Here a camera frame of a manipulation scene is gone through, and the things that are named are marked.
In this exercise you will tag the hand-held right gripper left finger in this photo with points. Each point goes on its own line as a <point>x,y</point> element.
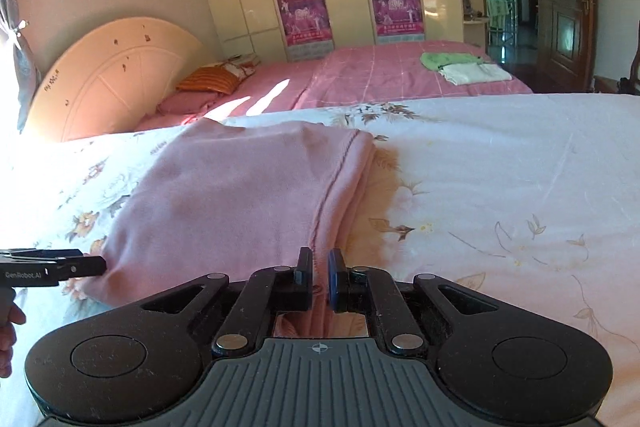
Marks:
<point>304,274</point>

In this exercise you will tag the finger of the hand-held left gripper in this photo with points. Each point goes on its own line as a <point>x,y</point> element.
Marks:
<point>45,253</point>
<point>82,267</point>

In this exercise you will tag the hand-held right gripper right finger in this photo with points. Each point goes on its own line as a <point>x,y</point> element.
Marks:
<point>336,279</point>

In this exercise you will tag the pink knit shirt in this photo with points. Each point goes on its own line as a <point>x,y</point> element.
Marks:
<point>225,207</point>

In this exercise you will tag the person's left hand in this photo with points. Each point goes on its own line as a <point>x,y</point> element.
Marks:
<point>9,342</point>

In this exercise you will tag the grey window curtain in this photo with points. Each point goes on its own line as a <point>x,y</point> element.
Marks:
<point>22,72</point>

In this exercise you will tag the cream round headboard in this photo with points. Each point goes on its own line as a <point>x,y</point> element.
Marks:
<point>110,77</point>

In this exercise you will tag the pink pillow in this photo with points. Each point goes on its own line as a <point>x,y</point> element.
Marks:
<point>185,103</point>

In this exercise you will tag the pink checked bedspread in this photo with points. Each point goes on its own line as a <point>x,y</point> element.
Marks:
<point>375,72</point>

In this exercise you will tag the floral patterned pillow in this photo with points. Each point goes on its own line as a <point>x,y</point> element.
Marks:
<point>242,69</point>

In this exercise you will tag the orange striped pillow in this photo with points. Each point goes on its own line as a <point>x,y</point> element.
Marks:
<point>207,81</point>

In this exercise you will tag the folded green cloth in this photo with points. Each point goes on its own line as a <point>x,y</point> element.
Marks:
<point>447,59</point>

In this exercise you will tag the folded white cloth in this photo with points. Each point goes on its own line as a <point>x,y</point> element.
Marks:
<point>472,73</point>

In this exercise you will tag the metal stair railing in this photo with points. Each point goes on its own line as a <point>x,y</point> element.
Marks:
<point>502,19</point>

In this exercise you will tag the dark wooden chair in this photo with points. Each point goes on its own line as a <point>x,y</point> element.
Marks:
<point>632,79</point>

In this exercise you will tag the purple wall poster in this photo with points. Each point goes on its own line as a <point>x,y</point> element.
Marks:
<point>305,19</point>
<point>397,7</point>

